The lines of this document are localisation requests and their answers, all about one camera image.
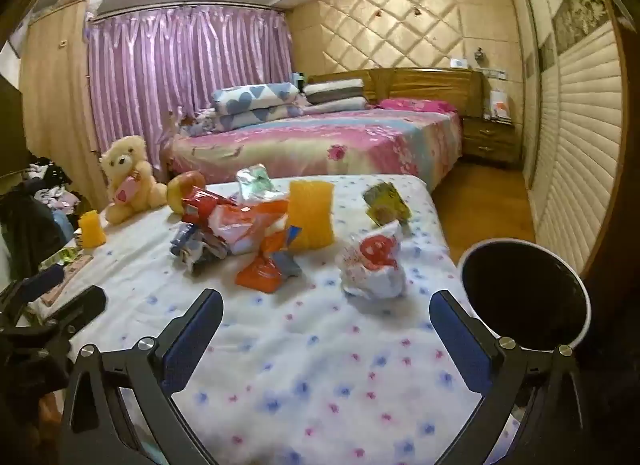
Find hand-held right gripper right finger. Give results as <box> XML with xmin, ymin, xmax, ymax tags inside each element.
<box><xmin>429</xmin><ymin>289</ymin><xmax>588</xmax><ymax>465</ymax></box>

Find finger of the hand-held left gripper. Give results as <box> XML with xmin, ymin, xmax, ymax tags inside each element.
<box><xmin>20</xmin><ymin>285</ymin><xmax>108</xmax><ymax>346</ymax></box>
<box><xmin>0</xmin><ymin>264</ymin><xmax>67</xmax><ymax>318</ymax></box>

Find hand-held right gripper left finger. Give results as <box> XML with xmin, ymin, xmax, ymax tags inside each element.
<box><xmin>59</xmin><ymin>288</ymin><xmax>224</xmax><ymax>465</ymax></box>

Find white bin with black liner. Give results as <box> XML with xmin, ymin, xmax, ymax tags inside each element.
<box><xmin>459</xmin><ymin>237</ymin><xmax>592</xmax><ymax>351</ymax></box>

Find blue silver wrapper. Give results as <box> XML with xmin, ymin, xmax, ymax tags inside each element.
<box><xmin>170</xmin><ymin>222</ymin><xmax>231</xmax><ymax>276</ymax></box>

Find orange snack packet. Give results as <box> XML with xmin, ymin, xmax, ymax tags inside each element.
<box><xmin>235</xmin><ymin>232</ymin><xmax>303</xmax><ymax>293</ymax></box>

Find white red snack packet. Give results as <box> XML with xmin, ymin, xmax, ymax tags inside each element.
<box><xmin>336</xmin><ymin>220</ymin><xmax>407</xmax><ymax>300</ymax></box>

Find white orange snack bag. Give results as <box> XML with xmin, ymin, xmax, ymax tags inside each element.
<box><xmin>207</xmin><ymin>200</ymin><xmax>291</xmax><ymax>258</ymax></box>

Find red snack bag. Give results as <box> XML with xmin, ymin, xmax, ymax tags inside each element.
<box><xmin>181</xmin><ymin>185</ymin><xmax>238</xmax><ymax>226</ymax></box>

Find yellow snack packet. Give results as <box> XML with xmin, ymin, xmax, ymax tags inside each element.
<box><xmin>362</xmin><ymin>181</ymin><xmax>413</xmax><ymax>226</ymax></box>

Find silver green snack packet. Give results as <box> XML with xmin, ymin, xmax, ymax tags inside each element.
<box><xmin>236</xmin><ymin>164</ymin><xmax>282</xmax><ymax>204</ymax></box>

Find tall orange ribbed wrapper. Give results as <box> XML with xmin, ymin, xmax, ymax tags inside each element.
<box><xmin>287</xmin><ymin>179</ymin><xmax>337</xmax><ymax>251</ymax></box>

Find orange cup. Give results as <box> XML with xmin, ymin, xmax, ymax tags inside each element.
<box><xmin>77</xmin><ymin>210</ymin><xmax>107</xmax><ymax>249</ymax></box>

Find pile of clothes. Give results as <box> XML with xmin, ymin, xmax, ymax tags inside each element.
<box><xmin>0</xmin><ymin>155</ymin><xmax>83</xmax><ymax>266</ymax></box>

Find white floral blanket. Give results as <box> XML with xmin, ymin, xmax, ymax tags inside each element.
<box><xmin>30</xmin><ymin>174</ymin><xmax>523</xmax><ymax>465</ymax></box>

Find cream teddy bear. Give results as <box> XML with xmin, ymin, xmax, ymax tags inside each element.
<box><xmin>99</xmin><ymin>135</ymin><xmax>207</xmax><ymax>225</ymax></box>

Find wooden nightstand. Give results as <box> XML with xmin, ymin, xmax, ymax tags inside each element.
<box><xmin>461</xmin><ymin>115</ymin><xmax>518</xmax><ymax>166</ymax></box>

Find crumpled floral cloth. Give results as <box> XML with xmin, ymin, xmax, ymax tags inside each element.
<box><xmin>170</xmin><ymin>108</ymin><xmax>218</xmax><ymax>136</ymax></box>

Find sliding door wardrobe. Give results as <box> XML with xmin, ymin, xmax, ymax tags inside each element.
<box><xmin>505</xmin><ymin>0</ymin><xmax>636</xmax><ymax>276</ymax></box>

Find bed with floral sheet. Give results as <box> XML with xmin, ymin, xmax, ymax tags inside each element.
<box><xmin>165</xmin><ymin>108</ymin><xmax>463</xmax><ymax>191</ymax></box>

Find white paper bag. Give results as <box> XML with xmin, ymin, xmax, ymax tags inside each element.
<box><xmin>487</xmin><ymin>90</ymin><xmax>513</xmax><ymax>121</ymax></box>

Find pink pillow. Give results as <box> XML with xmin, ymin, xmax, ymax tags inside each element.
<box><xmin>377</xmin><ymin>98</ymin><xmax>457</xmax><ymax>113</ymax></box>

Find folded heart print quilt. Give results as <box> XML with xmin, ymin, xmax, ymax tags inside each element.
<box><xmin>210</xmin><ymin>81</ymin><xmax>303</xmax><ymax>131</ymax></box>

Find purple curtain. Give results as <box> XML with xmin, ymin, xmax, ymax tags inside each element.
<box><xmin>87</xmin><ymin>5</ymin><xmax>296</xmax><ymax>183</ymax></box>

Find wooden headboard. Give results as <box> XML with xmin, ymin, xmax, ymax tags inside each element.
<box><xmin>306</xmin><ymin>68</ymin><xmax>485</xmax><ymax>118</ymax></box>

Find striped pillow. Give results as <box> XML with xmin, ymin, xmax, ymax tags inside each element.
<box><xmin>302</xmin><ymin>78</ymin><xmax>368</xmax><ymax>113</ymax></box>

